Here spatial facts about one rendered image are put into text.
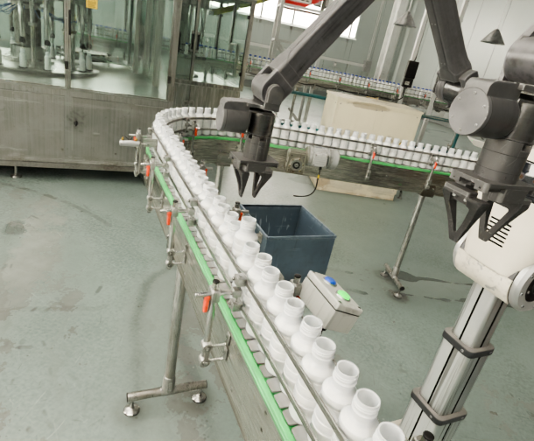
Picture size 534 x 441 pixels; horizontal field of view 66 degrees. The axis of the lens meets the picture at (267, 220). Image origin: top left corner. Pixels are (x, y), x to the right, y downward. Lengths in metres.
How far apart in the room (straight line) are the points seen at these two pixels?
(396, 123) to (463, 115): 4.87
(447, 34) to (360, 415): 0.85
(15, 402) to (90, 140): 2.76
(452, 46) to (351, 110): 4.12
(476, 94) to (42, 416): 1.99
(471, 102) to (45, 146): 4.11
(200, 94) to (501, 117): 5.97
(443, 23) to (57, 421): 1.99
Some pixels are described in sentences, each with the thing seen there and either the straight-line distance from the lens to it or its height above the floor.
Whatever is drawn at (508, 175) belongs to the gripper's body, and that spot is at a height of 1.50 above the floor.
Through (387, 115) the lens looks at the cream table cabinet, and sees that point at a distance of 5.38.
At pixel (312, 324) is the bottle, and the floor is 1.15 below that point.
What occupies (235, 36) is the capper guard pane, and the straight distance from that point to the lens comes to 6.49.
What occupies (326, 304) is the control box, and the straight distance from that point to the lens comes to 0.95.
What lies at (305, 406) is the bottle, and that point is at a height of 1.05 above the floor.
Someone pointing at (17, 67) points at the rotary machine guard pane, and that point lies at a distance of 4.32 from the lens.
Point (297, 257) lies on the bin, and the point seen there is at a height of 0.85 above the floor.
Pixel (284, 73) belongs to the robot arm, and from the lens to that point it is 0.91.
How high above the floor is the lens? 1.60
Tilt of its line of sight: 23 degrees down
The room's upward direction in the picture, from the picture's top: 11 degrees clockwise
